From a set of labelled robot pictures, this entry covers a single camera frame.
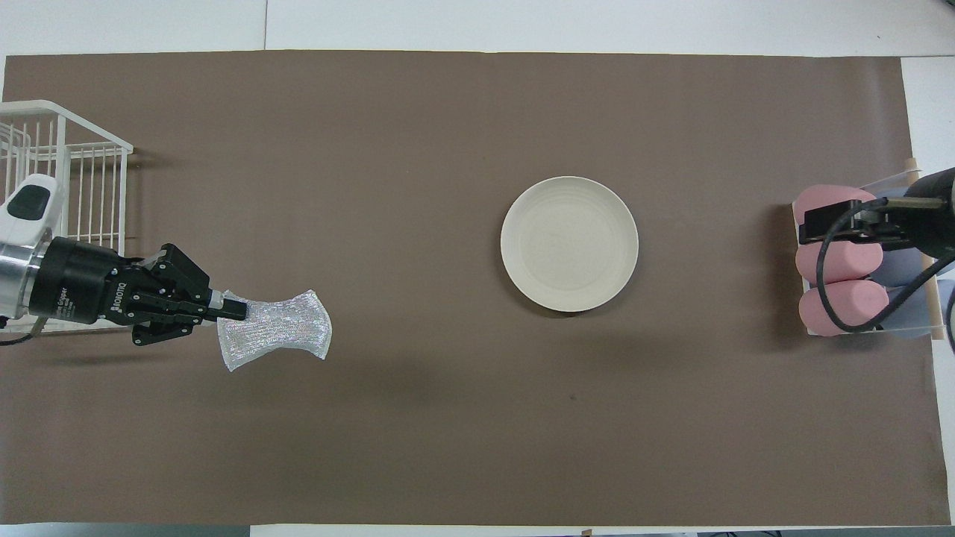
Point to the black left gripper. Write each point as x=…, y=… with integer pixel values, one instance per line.
x=82, y=287

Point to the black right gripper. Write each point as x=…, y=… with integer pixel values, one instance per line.
x=936, y=216

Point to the cream round plate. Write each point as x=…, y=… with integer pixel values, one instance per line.
x=569, y=244

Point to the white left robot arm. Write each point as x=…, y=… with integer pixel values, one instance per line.
x=22, y=224

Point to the pink plastic cup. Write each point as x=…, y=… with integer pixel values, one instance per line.
x=821, y=195
x=858, y=261
x=858, y=302

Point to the white cup holder rack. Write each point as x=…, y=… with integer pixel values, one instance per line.
x=931, y=298

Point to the brown table mat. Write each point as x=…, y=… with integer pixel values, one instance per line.
x=373, y=410

